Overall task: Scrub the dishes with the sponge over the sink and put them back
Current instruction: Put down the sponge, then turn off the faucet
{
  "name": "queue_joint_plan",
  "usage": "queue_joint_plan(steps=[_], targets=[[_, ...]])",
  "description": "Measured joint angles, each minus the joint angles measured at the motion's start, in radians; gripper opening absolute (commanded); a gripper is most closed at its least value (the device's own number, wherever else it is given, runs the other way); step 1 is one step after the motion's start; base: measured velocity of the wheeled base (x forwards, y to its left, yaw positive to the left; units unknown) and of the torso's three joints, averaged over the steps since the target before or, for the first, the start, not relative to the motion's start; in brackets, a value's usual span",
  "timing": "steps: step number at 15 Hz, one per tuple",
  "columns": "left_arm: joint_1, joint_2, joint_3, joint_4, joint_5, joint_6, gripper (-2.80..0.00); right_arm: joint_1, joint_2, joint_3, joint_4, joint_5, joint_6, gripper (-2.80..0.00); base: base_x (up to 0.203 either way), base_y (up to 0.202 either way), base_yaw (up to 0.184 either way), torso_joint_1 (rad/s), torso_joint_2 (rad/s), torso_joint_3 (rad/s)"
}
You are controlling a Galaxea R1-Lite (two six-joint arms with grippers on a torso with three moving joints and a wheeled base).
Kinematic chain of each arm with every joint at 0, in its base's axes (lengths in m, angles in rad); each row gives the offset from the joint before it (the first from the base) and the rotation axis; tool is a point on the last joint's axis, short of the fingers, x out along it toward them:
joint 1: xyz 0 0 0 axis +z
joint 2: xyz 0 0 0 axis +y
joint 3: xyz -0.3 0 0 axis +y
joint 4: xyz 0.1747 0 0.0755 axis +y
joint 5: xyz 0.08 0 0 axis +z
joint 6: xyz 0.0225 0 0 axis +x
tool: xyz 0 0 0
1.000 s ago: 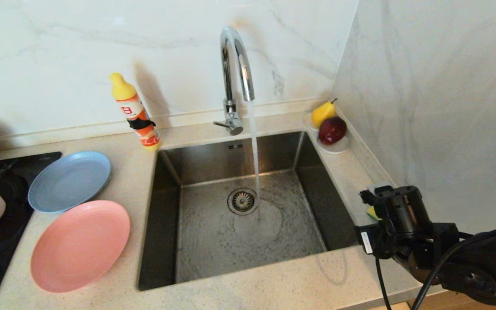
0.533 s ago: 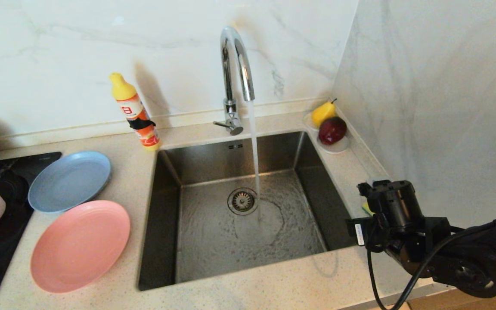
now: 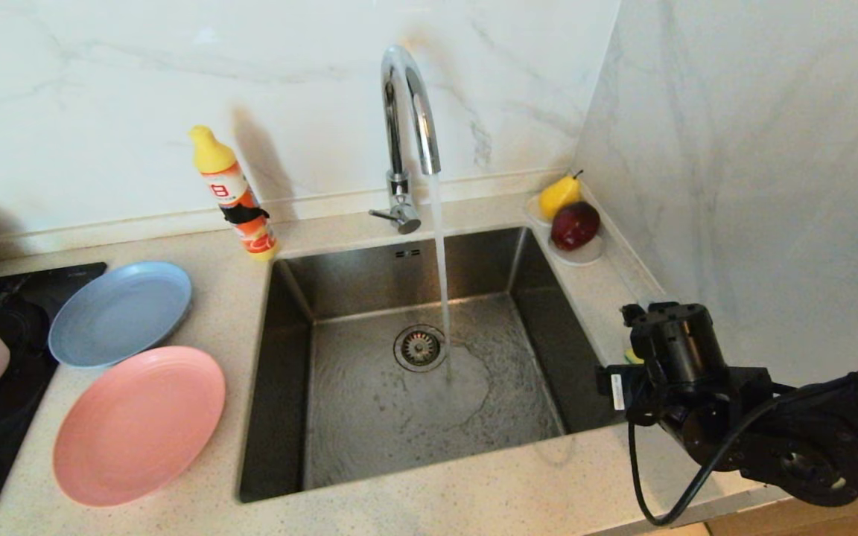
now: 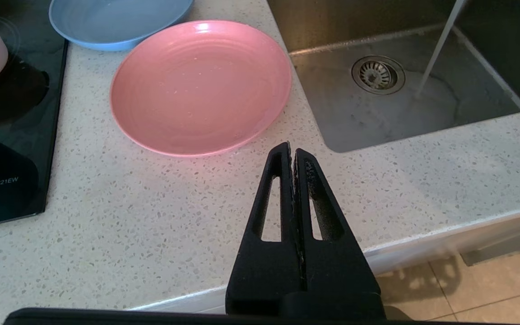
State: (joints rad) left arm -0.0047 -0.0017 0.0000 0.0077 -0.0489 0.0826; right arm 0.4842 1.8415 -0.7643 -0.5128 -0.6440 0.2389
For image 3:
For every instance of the yellow pear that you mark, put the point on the yellow pear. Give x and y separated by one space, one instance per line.
555 197

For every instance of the blue-grey plate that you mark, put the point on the blue-grey plate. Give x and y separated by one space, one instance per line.
120 313

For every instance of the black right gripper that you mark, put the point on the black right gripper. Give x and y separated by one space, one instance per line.
697 417

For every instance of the dark red apple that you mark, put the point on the dark red apple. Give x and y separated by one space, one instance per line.
573 225

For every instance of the pink plate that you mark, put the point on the pink plate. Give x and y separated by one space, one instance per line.
138 424

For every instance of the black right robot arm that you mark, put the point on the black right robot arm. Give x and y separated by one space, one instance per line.
846 417

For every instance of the light wooden cabinet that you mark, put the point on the light wooden cabinet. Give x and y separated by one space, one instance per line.
771 521

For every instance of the chrome gooseneck faucet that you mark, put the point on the chrome gooseneck faucet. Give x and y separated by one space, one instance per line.
398 186

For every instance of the yellow fish-shaped sponge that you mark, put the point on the yellow fish-shaped sponge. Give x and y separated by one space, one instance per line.
631 357

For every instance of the yellow-capped orange dish soap bottle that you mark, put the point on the yellow-capped orange dish soap bottle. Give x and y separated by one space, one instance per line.
209 156

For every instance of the black induction cooktop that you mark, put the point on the black induction cooktop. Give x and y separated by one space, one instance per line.
19 298

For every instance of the stainless steel sink basin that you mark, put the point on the stainless steel sink basin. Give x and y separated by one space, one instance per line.
369 439

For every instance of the round metal drain strainer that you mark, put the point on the round metal drain strainer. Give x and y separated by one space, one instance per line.
418 348

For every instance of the small white dish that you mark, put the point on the small white dish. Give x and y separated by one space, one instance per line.
584 257

